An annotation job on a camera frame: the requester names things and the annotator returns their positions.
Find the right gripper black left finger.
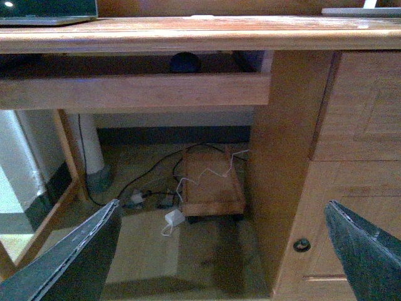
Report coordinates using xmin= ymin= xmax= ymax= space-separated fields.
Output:
xmin=1 ymin=199 xmax=122 ymax=300

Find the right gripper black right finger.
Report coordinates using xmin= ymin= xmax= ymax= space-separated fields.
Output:
xmin=324 ymin=200 xmax=400 ymax=300

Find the black computer mouse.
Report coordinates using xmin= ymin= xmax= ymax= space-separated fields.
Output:
xmin=169 ymin=52 xmax=201 ymax=73

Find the black cabinet knob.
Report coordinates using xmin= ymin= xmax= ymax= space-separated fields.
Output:
xmin=293 ymin=238 xmax=311 ymax=253

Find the white pipe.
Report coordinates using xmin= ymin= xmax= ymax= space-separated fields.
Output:
xmin=68 ymin=114 xmax=112 ymax=194

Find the power strip with plug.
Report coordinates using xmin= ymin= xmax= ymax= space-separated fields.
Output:
xmin=124 ymin=189 xmax=175 ymax=209

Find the white power adapter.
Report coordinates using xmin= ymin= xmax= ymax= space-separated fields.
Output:
xmin=165 ymin=209 xmax=185 ymax=227

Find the wooden desk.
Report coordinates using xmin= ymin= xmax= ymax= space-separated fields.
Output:
xmin=1 ymin=16 xmax=400 ymax=300

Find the wooden rolling stand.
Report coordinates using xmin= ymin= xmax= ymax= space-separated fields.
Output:
xmin=179 ymin=148 xmax=246 ymax=224

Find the wooden keyboard tray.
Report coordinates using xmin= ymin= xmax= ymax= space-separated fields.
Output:
xmin=1 ymin=54 xmax=270 ymax=112

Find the white flat object on desk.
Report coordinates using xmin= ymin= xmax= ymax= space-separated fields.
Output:
xmin=321 ymin=1 xmax=400 ymax=18

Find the grey laptop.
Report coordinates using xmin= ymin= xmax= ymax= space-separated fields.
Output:
xmin=1 ymin=0 xmax=98 ymax=26

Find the white cable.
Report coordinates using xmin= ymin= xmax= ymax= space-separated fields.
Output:
xmin=160 ymin=149 xmax=250 ymax=237

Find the black cable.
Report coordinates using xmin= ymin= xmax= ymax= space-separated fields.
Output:
xmin=78 ymin=114 xmax=248 ymax=207

